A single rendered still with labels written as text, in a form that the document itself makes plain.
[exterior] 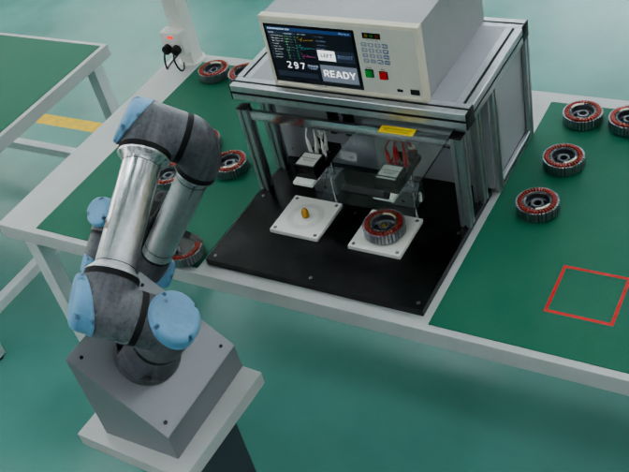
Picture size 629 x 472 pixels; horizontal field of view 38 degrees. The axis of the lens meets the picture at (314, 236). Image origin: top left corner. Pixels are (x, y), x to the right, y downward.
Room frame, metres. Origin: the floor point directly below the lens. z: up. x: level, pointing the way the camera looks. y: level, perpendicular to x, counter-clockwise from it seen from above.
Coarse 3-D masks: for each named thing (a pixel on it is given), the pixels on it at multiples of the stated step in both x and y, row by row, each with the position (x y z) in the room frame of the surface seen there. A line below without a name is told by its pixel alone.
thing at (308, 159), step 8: (328, 144) 2.11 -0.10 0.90; (336, 144) 2.10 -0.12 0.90; (304, 152) 2.07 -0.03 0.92; (320, 152) 2.09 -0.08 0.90; (328, 152) 2.07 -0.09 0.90; (336, 152) 2.08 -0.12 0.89; (304, 160) 2.03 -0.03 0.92; (312, 160) 2.02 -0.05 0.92; (320, 160) 2.02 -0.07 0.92; (328, 160) 2.04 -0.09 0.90; (296, 168) 2.02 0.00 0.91; (304, 168) 2.01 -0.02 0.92; (312, 168) 1.99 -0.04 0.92; (320, 168) 2.01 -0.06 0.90; (304, 176) 2.01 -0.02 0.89; (312, 176) 2.00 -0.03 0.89; (320, 176) 2.01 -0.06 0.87; (304, 184) 1.99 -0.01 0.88; (312, 184) 1.97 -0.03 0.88
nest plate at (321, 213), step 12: (288, 204) 2.04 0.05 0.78; (300, 204) 2.03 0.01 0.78; (312, 204) 2.02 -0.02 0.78; (324, 204) 2.00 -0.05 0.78; (336, 204) 1.99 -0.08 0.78; (288, 216) 1.99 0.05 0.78; (300, 216) 1.98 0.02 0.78; (312, 216) 1.96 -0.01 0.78; (324, 216) 1.95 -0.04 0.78; (276, 228) 1.96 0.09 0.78; (288, 228) 1.94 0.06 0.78; (300, 228) 1.93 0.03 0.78; (312, 228) 1.92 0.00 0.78; (324, 228) 1.90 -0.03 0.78; (312, 240) 1.88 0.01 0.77
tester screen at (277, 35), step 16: (272, 32) 2.11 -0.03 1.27; (288, 32) 2.08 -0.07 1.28; (304, 32) 2.05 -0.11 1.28; (320, 32) 2.02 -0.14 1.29; (336, 32) 1.99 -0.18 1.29; (272, 48) 2.11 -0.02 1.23; (288, 48) 2.08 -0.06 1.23; (304, 48) 2.05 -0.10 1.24; (320, 48) 2.03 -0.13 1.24; (336, 48) 2.00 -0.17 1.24; (352, 48) 1.97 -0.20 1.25; (320, 64) 2.03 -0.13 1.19; (336, 64) 2.00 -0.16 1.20; (352, 64) 1.98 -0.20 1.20; (304, 80) 2.07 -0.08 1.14; (320, 80) 2.04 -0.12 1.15
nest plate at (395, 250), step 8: (408, 216) 1.86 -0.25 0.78; (408, 224) 1.83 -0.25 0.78; (416, 224) 1.82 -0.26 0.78; (360, 232) 1.85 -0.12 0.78; (408, 232) 1.80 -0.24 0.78; (416, 232) 1.80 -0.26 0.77; (352, 240) 1.83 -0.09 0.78; (360, 240) 1.82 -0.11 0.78; (400, 240) 1.78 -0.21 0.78; (408, 240) 1.77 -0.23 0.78; (352, 248) 1.80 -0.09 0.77; (360, 248) 1.79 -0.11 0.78; (368, 248) 1.78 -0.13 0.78; (376, 248) 1.77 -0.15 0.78; (384, 248) 1.76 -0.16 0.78; (392, 248) 1.75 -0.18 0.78; (400, 248) 1.75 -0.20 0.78; (384, 256) 1.75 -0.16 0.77; (392, 256) 1.73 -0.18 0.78; (400, 256) 1.72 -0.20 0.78
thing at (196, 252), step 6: (192, 246) 2.00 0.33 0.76; (198, 246) 1.96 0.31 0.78; (180, 252) 1.97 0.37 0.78; (192, 252) 1.95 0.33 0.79; (198, 252) 1.95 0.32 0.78; (174, 258) 1.94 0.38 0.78; (180, 258) 1.93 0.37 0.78; (186, 258) 1.93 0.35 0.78; (192, 258) 1.94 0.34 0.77; (198, 258) 1.94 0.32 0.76; (180, 264) 1.93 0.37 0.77; (186, 264) 1.93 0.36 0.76; (192, 264) 1.93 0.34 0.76
